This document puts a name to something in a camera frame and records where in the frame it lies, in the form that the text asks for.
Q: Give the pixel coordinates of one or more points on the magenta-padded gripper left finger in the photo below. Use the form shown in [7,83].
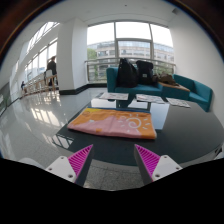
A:
[63,168]

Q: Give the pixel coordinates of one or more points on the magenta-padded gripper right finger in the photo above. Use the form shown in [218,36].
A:
[163,167]

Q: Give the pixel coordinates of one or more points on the orange and pink sun-print towel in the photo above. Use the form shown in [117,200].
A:
[110,124]

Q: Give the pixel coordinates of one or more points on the printed sticker sheet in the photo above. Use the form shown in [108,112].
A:
[178,102]
[150,98]
[114,96]

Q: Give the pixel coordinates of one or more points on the teal sofa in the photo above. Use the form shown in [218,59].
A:
[146,90]

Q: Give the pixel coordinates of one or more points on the wooden sofa tabletop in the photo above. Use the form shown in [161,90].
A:
[176,87]

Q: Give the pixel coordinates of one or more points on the group of wooden chairs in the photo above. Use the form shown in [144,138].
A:
[38,85]

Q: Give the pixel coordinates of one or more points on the brown jacket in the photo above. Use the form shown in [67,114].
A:
[166,79]

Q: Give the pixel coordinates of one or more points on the person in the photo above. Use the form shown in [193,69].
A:
[52,66]
[23,86]

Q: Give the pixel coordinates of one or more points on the black backpack with white label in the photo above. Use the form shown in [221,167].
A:
[145,71]

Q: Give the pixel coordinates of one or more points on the large black backpack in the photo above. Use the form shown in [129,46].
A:
[126,75]

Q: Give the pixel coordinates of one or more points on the metal window railing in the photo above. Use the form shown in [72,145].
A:
[100,60]

